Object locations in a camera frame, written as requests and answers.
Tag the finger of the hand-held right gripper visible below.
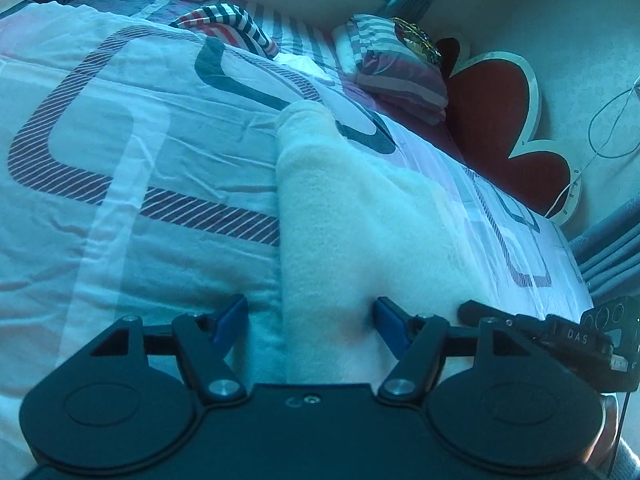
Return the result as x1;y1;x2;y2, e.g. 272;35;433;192
458;299;549;345

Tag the cream knit sweater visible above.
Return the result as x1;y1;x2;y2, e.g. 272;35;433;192
274;100;507;388

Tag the gold patterned cushion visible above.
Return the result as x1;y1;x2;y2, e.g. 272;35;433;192
391;17;444;64

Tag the thin white cable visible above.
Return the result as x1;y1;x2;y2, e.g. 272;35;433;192
546;72;640;220

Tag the red white-edged headboard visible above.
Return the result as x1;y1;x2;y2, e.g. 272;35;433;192
434;35;584;227

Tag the small white folded cloth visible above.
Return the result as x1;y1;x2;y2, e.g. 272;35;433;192
273;52;337;87

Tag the pink white patterned duvet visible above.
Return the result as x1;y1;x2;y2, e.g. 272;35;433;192
0;0;597;463

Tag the person's right hand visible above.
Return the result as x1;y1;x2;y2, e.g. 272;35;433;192
599;394;625;473

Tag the red navy striped garment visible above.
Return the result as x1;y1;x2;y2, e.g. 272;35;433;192
169;3;281;59

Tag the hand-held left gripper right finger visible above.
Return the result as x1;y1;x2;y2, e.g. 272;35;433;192
372;296;543;403

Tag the striped purple bed sheet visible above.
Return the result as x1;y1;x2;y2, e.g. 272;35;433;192
67;0;468;163

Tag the white striped pillow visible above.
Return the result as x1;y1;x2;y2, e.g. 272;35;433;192
331;24;362;77

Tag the striped purple pillow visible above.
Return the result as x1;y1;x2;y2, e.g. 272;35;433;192
347;14;449;125

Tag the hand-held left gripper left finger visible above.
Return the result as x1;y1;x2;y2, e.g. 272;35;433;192
87;294;249;403

